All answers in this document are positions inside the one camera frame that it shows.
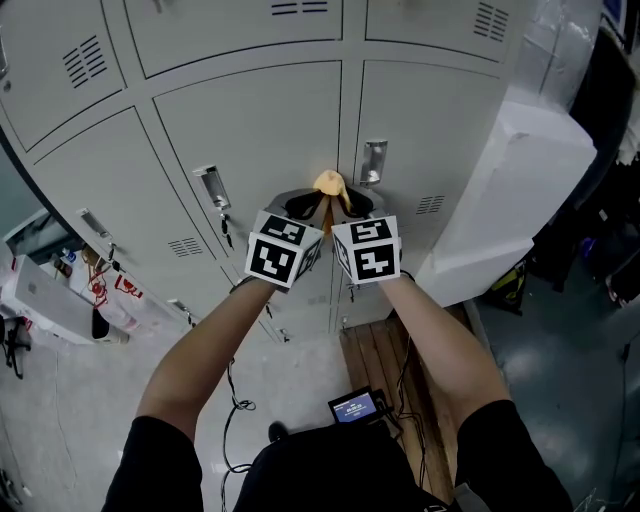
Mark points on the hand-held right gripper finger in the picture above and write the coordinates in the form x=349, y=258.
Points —
x=339, y=210
x=377, y=207

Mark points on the black and yellow bag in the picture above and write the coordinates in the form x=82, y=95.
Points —
x=512, y=285

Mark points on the person's right forearm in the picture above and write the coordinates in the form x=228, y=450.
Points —
x=440, y=345

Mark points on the grey metal locker door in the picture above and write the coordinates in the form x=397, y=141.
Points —
x=260, y=125

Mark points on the wooden slat platform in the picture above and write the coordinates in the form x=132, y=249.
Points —
x=370, y=360

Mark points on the purple bag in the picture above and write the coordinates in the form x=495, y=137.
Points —
x=588, y=246

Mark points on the yellow wiping cloth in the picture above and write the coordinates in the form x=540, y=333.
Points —
x=329, y=181

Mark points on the low white table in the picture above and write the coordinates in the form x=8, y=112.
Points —
x=82, y=280

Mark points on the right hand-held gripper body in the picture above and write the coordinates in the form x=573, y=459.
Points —
x=372, y=260

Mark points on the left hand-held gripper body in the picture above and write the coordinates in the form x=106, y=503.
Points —
x=272, y=260

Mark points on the white waste bin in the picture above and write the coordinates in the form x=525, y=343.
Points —
x=100, y=325

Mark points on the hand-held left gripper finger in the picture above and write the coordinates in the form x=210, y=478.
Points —
x=275, y=204
x=318, y=216

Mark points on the blue wall sign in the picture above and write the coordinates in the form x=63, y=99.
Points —
x=612, y=10

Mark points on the small black monitor screen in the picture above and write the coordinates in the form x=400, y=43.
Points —
x=355, y=410

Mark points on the person's left forearm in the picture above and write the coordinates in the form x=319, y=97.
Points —
x=200, y=350

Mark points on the brown paper bag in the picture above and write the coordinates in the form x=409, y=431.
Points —
x=90, y=257

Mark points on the black office chair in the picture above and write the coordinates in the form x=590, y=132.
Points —
x=15, y=345

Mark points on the dark drink can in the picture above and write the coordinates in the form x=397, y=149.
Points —
x=62, y=269

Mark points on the white water dispenser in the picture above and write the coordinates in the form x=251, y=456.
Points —
x=50, y=300

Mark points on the black framed glass partition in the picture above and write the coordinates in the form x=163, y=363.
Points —
x=30, y=235

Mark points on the grey metal locker cabinet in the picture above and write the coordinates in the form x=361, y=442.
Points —
x=225, y=35

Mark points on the person's black clothing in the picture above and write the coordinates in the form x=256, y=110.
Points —
x=325, y=470

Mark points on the white foam block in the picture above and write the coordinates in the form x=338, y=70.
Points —
x=525, y=190
x=470, y=275

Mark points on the person's black shoe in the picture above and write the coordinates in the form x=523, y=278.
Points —
x=278, y=431

